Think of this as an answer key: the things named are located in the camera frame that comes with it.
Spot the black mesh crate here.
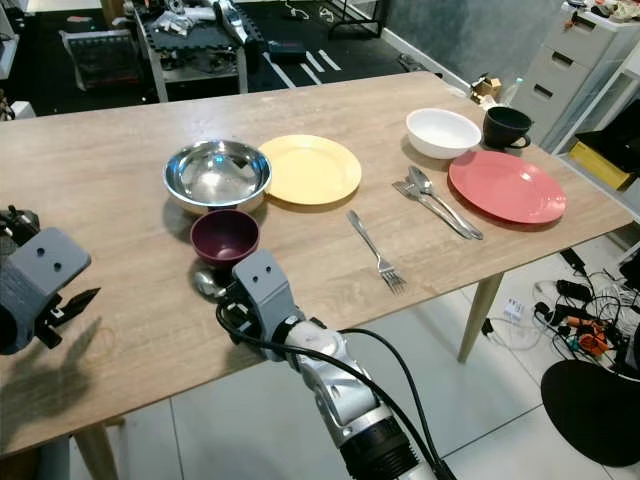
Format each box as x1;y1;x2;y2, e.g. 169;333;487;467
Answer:
58;30;133;91

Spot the silver metal spoon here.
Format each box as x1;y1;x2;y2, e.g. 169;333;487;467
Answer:
407;165;484;241
192;268;231;301

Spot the light wooden table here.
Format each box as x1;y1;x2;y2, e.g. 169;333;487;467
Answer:
0;70;636;480

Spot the light grey drawer cabinet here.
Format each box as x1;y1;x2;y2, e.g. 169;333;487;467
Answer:
510;5;640;151

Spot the steel bowl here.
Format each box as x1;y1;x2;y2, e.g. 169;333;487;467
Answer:
163;139;272;214

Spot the black charger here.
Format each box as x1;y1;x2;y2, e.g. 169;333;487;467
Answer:
555;278;593;303

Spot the orange black tool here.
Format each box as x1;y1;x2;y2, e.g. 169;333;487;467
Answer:
563;318;613;353

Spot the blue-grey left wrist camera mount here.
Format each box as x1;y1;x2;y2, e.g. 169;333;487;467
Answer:
1;227;92;327

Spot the yellow box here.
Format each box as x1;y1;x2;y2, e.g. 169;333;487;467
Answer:
568;140;636;191

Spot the black workbench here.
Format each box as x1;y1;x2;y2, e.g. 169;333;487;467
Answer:
135;0;251;101

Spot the black white-striped floor mat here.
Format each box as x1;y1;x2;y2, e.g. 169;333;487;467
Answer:
20;0;451;101

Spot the white charger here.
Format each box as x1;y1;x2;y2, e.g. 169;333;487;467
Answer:
500;298;527;323

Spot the tan rubber band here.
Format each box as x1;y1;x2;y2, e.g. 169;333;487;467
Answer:
82;330;118;363

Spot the white bowl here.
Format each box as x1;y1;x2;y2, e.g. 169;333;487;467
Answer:
406;107;483;161

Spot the red plate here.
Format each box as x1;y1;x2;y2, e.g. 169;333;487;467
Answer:
448;149;568;226

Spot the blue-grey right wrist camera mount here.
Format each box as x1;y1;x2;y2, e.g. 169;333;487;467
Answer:
232;250;301;337

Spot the black cup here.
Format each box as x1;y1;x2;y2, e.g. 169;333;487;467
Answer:
482;105;534;152

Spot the yellow plate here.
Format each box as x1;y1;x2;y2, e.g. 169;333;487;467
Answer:
258;134;363;208

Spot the small wooden toy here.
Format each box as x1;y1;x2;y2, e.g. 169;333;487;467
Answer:
470;73;506;104

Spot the silver metal fork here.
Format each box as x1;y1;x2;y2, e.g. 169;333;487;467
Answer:
347;210;407;295
393;180;473;241

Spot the black round stool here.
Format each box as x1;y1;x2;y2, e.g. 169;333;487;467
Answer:
540;360;640;468

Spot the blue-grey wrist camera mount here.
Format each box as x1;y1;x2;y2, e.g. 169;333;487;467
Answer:
232;250;301;337
1;227;92;327

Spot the silver robot part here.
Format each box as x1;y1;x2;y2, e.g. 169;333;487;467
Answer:
214;0;247;47

